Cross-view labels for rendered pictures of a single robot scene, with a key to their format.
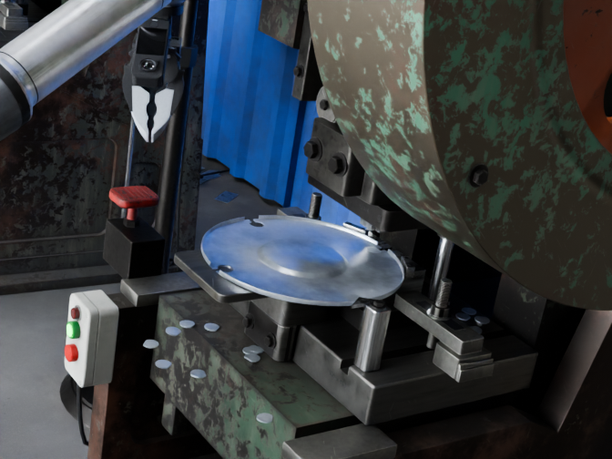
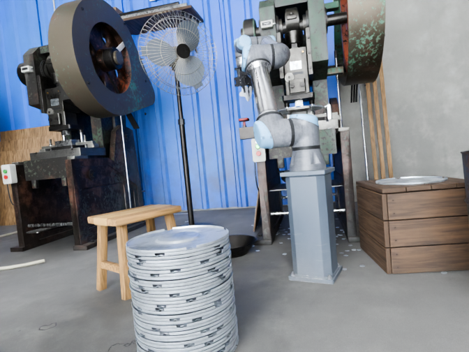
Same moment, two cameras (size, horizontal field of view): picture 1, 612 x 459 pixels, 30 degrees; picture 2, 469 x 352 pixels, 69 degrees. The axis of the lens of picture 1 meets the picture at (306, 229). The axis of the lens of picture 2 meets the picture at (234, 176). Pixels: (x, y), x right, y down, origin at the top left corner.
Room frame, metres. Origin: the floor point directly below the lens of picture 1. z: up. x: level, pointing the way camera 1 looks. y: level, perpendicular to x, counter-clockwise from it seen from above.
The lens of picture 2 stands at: (0.16, 1.68, 0.53)
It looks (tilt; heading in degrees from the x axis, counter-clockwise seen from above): 3 degrees down; 320
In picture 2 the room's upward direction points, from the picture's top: 5 degrees counter-clockwise
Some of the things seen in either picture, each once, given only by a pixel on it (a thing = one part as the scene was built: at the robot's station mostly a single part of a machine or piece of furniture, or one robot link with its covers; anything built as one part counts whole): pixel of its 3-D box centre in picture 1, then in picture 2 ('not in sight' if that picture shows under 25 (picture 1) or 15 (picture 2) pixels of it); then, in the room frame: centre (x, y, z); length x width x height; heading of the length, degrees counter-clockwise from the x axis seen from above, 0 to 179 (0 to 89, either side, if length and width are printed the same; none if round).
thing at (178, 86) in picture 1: (168, 86); not in sight; (1.65, 0.24, 0.95); 0.05 x 0.02 x 0.09; 96
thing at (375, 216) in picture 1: (386, 199); (299, 100); (1.56, -0.11, 0.86); 0.20 x 0.16 x 0.05; 37
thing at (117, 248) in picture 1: (130, 278); (248, 141); (1.67, 0.27, 0.62); 0.10 x 0.06 x 0.20; 37
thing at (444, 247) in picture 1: (443, 254); not in sight; (1.53, -0.20, 0.81); 0.02 x 0.02 x 0.14
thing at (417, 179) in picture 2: not in sight; (410, 180); (0.82, 0.09, 0.35); 0.29 x 0.29 x 0.01
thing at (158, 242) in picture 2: not in sight; (178, 237); (1.01, 1.20, 0.32); 0.29 x 0.29 x 0.01
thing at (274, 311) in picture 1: (268, 303); (299, 120); (1.46, 0.04, 0.72); 0.25 x 0.14 x 0.14; 127
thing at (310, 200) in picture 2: not in sight; (312, 222); (1.05, 0.53, 0.23); 0.19 x 0.19 x 0.45; 21
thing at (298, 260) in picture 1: (302, 257); (299, 110); (1.49, 0.00, 0.78); 0.29 x 0.29 x 0.01
